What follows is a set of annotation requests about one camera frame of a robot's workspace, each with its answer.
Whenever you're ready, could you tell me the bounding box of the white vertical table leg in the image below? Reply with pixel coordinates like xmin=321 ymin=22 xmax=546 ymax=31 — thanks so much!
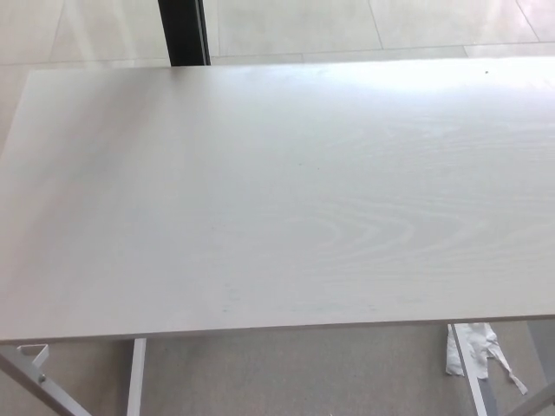
xmin=126 ymin=338 xmax=148 ymax=416

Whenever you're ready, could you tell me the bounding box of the white table leg with tape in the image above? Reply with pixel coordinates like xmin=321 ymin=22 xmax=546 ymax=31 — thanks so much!
xmin=447 ymin=322 xmax=496 ymax=416

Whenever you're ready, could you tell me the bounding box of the black door frame post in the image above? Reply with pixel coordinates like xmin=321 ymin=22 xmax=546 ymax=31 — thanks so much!
xmin=157 ymin=0 xmax=212 ymax=67

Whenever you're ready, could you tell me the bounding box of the white diagonal table leg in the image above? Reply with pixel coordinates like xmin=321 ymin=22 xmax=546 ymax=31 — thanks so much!
xmin=0 ymin=342 xmax=90 ymax=416

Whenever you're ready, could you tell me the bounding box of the torn white paper scrap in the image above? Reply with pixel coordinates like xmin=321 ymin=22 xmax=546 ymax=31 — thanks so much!
xmin=445 ymin=322 xmax=530 ymax=395

